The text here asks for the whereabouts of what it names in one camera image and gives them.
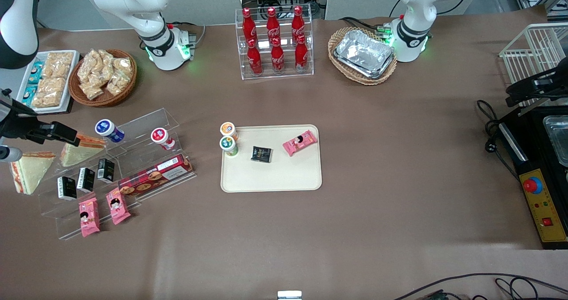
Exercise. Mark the clear acrylic stepped shelf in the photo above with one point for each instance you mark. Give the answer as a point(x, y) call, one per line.
point(146, 122)

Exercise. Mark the red cola bottle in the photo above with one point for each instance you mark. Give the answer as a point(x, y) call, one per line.
point(297, 22)
point(278, 58)
point(248, 25)
point(301, 57)
point(254, 59)
point(272, 24)

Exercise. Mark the small silver white device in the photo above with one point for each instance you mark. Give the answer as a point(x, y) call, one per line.
point(289, 295)

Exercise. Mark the green lid yogurt cup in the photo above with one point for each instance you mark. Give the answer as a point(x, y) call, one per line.
point(228, 144)

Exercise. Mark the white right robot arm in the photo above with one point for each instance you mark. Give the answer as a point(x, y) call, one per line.
point(151, 7)

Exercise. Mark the orange lid yogurt cup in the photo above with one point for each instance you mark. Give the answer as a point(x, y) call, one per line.
point(228, 129)

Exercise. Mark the red emergency stop button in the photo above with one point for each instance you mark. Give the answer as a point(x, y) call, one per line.
point(532, 185)

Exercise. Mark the brown wicker basket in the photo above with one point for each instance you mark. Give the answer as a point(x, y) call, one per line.
point(104, 100)

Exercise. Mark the aluminium foil tray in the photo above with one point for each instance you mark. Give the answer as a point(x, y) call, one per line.
point(364, 53)

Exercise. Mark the black sealing machine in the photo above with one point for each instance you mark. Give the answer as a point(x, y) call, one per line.
point(528, 158)

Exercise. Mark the white rectangular tray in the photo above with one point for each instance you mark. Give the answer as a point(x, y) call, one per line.
point(73, 73)

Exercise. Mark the pink cartoon snack bar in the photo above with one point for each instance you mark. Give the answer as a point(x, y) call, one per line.
point(117, 206)
point(299, 143)
point(89, 216)

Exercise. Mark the small blue snack packet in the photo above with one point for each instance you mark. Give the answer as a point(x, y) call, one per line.
point(28, 96)
point(35, 73)

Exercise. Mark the light wicker basket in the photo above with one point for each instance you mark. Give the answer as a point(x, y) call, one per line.
point(364, 80)

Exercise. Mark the black snack packet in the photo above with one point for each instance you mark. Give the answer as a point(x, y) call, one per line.
point(261, 154)

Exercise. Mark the beige plastic tray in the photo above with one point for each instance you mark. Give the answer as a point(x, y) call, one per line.
point(275, 173)

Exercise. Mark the blue lid white bottle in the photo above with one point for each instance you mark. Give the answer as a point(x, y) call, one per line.
point(108, 130)

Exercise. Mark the red lid white bottle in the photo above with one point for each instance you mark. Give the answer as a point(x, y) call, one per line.
point(161, 138)

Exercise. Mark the red cookie box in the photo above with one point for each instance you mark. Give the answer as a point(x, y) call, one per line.
point(155, 175)

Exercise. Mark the small black white carton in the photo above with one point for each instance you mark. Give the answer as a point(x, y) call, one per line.
point(105, 170)
point(85, 179)
point(67, 188)

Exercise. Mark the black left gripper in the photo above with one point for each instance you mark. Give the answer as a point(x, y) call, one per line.
point(560, 76)

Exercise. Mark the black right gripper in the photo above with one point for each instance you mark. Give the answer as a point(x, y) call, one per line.
point(17, 125)

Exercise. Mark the triangle sandwich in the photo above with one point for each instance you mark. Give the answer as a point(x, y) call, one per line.
point(31, 171)
point(82, 152)

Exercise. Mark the clear acrylic bottle rack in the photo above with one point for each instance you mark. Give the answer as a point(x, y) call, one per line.
point(266, 76)

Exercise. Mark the clear bag of snacks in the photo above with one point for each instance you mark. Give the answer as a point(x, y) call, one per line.
point(124, 65)
point(88, 67)
point(92, 91)
point(105, 62)
point(117, 83)

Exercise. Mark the wrapped cracker pack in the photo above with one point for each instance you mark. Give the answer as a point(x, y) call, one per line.
point(46, 99)
point(58, 64)
point(52, 85)

